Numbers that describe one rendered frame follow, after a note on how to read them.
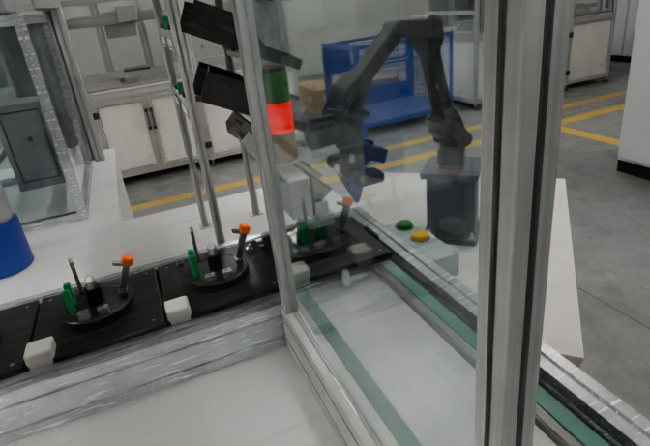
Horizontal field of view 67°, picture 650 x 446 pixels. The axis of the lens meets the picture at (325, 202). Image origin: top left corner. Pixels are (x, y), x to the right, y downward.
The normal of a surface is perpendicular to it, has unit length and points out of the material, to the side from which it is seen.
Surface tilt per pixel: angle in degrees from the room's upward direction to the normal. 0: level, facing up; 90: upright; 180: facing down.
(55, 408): 90
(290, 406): 0
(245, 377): 0
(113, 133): 90
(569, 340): 0
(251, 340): 90
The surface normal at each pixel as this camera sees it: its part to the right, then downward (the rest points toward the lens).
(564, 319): -0.11, -0.91
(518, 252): 0.39, 0.33
